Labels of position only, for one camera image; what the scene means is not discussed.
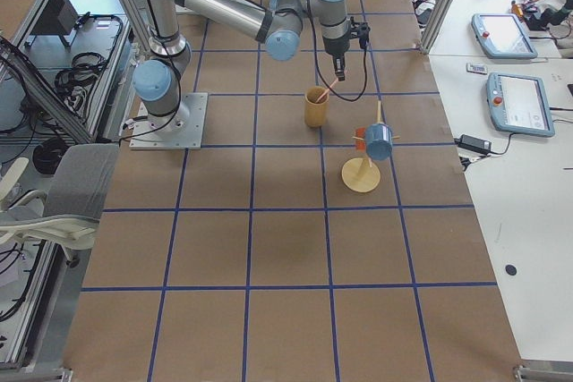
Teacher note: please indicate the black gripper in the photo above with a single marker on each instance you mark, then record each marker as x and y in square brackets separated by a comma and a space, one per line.
[334, 46]

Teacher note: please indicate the pink chopstick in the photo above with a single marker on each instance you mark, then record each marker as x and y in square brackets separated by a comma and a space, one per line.
[325, 93]

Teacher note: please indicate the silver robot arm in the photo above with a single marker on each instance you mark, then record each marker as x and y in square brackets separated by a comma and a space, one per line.
[278, 30]

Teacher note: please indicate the bamboo chopstick holder cup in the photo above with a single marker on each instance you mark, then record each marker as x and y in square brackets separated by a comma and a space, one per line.
[315, 115]

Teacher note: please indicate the orange cup on stand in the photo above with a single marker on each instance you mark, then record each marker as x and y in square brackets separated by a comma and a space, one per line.
[359, 138]

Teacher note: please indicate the blue cup on stand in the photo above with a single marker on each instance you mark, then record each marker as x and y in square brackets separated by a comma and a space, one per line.
[378, 141]

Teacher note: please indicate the wooden cup tree stand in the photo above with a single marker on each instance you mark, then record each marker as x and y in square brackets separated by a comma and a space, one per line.
[361, 174]

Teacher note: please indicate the black power adapter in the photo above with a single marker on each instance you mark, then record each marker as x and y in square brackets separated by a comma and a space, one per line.
[473, 144]

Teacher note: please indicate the upper teach pendant tablet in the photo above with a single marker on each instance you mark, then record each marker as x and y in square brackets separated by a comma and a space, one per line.
[501, 36]

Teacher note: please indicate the teach pendant tablet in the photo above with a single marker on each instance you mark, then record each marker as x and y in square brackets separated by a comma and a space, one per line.
[501, 36]
[518, 104]

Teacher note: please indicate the lower teach pendant tablet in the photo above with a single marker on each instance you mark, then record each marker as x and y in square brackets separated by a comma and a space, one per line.
[518, 104]

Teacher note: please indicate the grey office chair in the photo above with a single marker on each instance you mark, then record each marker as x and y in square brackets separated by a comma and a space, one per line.
[68, 213]

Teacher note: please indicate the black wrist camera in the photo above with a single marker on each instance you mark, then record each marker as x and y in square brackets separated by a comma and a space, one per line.
[360, 30]

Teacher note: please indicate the aluminium frame post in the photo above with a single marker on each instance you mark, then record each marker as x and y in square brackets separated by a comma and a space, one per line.
[441, 2]

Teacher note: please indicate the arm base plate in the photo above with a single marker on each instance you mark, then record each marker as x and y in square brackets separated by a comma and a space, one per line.
[185, 131]

